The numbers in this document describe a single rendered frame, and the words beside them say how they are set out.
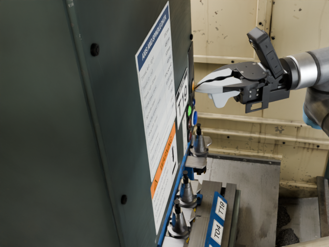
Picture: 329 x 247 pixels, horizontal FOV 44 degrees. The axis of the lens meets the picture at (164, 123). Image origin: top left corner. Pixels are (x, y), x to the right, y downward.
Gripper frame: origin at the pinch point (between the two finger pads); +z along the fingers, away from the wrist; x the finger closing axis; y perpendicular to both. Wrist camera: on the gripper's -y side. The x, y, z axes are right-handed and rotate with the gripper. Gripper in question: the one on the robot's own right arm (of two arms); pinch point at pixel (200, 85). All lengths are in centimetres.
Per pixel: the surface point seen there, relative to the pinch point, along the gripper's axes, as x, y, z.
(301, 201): 42, 104, -63
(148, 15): -20.1, -25.0, 13.6
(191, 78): -0.5, -2.4, 2.1
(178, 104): -10.0, -3.7, 7.6
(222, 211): 28, 76, -17
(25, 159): -31.6, -17.1, 30.4
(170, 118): -15.0, -5.1, 10.6
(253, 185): 46, 89, -40
